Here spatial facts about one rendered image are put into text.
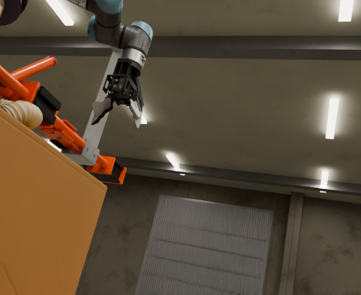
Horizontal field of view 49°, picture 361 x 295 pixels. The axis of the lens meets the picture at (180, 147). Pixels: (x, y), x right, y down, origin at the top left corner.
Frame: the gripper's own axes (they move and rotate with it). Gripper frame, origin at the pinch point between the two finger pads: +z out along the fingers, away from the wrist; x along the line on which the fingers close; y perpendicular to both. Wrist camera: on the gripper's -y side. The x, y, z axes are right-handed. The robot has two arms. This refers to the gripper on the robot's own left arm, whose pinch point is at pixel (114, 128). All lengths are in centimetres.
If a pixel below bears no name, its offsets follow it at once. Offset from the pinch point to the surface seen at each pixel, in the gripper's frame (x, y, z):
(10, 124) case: 19, 56, 27
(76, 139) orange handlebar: 3.4, 20.3, 13.3
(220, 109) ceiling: -105, -485, -282
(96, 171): 0.9, 3.9, 14.9
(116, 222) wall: -455, -915, -142
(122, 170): 4.3, -3.6, 11.3
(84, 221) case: 20, 33, 34
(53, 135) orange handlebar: -0.3, 23.8, 14.2
